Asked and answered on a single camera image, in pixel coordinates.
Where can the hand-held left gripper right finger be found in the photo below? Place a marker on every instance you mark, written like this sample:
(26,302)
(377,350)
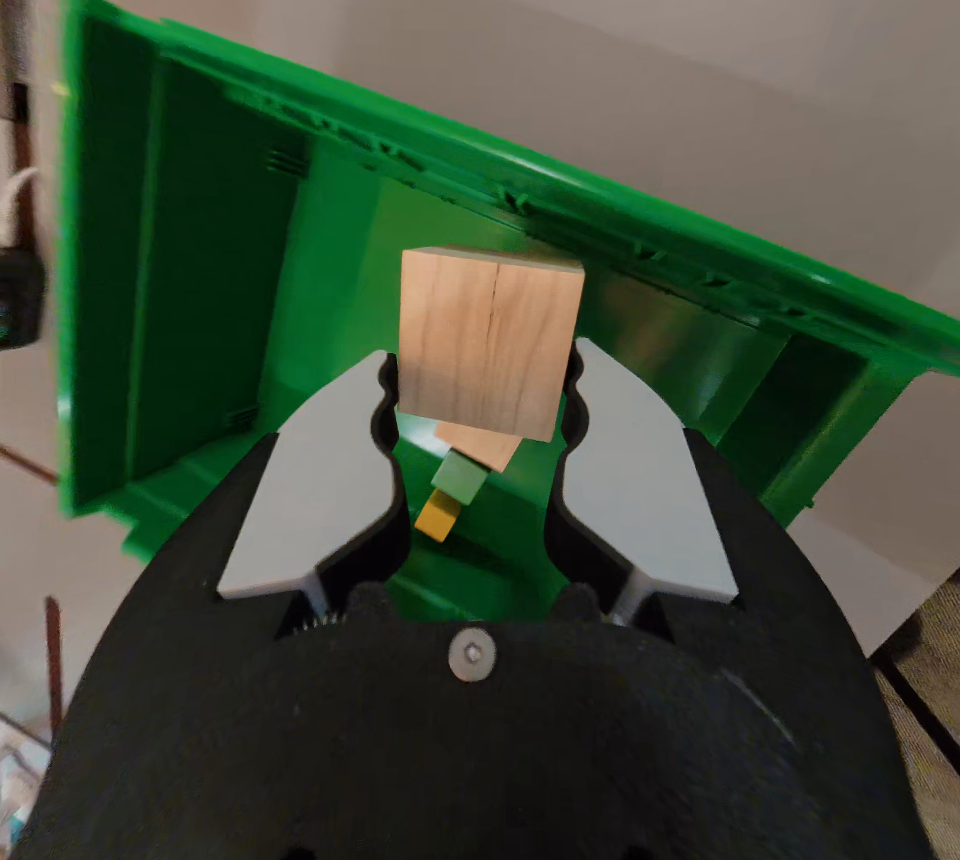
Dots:
(645,493)

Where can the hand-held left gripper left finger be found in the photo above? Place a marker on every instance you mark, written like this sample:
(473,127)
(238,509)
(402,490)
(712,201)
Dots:
(315,493)

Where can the small yellow cube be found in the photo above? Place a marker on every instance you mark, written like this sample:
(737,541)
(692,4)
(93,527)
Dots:
(436,517)

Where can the small green cube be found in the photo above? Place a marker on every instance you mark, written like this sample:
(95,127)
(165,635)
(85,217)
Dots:
(457,478)

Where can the medium wooden cube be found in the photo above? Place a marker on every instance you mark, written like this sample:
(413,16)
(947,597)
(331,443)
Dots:
(487,451)

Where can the large wooden cube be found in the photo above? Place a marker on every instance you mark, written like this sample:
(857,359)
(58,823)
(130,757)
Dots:
(487,343)

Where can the green plastic bin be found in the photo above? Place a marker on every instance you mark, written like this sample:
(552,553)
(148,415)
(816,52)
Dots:
(210,275)

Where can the grey desk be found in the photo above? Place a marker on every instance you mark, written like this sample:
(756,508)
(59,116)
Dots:
(600,13)

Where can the small black device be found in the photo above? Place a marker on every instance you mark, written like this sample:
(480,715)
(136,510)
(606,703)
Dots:
(19,298)

